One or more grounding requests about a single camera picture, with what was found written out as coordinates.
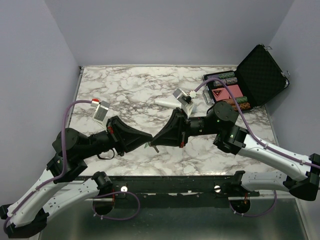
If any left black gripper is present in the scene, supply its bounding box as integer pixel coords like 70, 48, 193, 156
79, 115, 155, 160

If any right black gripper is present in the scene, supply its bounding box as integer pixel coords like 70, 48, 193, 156
150, 107, 221, 148

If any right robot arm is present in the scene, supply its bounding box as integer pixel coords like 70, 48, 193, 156
150, 102, 320, 201

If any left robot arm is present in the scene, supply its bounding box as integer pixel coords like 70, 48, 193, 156
0, 116, 153, 239

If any white microphone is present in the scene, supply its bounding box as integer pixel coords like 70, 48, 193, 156
154, 99, 197, 113

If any red playing card deck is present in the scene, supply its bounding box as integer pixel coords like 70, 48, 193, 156
211, 87, 231, 102

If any pink playing card deck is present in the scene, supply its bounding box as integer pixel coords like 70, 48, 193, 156
227, 84, 244, 98

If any black poker chip case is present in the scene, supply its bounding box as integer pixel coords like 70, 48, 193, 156
203, 44, 290, 112

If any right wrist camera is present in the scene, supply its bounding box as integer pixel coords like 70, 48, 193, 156
173, 88, 197, 118

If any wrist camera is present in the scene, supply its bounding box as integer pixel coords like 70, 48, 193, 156
173, 88, 197, 118
90, 98, 110, 129

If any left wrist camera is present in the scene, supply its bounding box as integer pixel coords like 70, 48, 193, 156
90, 98, 110, 129

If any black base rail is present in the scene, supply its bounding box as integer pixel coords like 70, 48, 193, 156
93, 170, 260, 209

